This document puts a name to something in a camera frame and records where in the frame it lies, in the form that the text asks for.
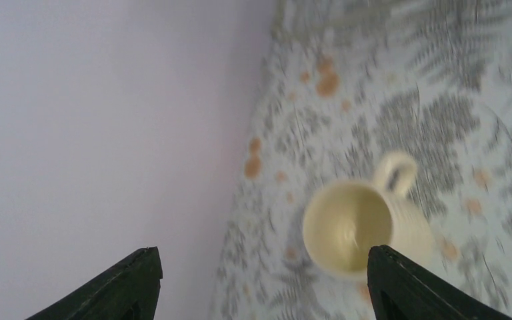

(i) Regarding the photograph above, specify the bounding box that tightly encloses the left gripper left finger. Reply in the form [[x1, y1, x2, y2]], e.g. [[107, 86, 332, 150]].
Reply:
[[30, 247, 163, 320]]

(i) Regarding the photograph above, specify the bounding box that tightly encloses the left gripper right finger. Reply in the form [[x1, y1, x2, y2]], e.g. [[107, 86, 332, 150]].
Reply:
[[367, 245, 511, 320]]

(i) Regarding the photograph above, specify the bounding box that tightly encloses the cream ribbed mug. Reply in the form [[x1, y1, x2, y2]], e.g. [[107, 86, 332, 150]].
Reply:
[[302, 151, 434, 281]]

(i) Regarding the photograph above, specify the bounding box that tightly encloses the floral table mat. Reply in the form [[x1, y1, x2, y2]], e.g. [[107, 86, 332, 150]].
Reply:
[[208, 1, 512, 319]]

